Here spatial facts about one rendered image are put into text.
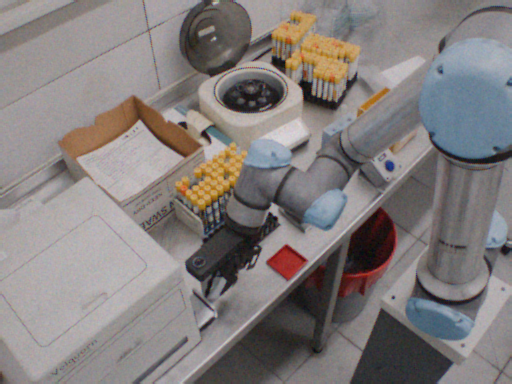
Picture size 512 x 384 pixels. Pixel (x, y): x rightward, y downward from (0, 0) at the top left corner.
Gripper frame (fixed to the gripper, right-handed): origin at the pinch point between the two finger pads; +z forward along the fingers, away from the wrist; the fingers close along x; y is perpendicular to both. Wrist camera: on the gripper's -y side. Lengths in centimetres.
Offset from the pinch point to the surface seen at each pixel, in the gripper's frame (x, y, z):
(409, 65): 16, 90, -48
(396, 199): 17, 154, 18
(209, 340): -5.4, -1.7, 6.4
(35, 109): 60, -9, -14
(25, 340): 1.8, -39.3, -6.5
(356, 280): -7, 71, 18
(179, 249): 16.1, 7.3, 1.3
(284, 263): -3.8, 19.2, -5.8
